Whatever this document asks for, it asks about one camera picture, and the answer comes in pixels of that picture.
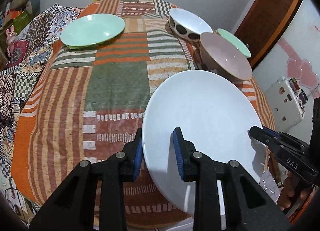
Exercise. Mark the white dotted bowl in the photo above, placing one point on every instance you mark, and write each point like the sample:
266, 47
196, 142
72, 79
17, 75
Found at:
187, 25

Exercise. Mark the green cardboard box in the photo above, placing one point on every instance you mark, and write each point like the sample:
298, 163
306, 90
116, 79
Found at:
19, 23

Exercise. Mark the right hand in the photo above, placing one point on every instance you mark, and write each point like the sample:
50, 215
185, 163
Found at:
288, 192

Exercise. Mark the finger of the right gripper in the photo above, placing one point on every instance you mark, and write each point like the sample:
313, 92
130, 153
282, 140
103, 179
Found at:
284, 137
265, 137

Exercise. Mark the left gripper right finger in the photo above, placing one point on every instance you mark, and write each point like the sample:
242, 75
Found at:
247, 206

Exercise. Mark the pink rabbit toy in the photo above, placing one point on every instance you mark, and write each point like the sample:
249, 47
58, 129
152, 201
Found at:
10, 40

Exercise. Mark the mint green bowl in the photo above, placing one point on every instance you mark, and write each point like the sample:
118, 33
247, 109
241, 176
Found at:
235, 41

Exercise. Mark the wooden door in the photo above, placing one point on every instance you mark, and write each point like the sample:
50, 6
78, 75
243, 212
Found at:
264, 24

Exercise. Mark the white plate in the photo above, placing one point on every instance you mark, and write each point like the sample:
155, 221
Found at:
213, 114

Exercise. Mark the white suitcase with stickers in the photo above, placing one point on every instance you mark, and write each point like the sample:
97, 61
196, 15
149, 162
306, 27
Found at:
287, 101

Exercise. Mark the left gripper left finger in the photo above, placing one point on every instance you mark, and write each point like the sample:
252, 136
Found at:
71, 205

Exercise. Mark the patterned checkered blanket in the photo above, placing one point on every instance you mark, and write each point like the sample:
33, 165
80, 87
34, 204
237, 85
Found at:
25, 53

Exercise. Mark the pink bowl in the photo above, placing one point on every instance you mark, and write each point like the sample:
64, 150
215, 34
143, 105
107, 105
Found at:
219, 54

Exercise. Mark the mint green plate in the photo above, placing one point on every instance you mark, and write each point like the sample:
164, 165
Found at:
91, 30

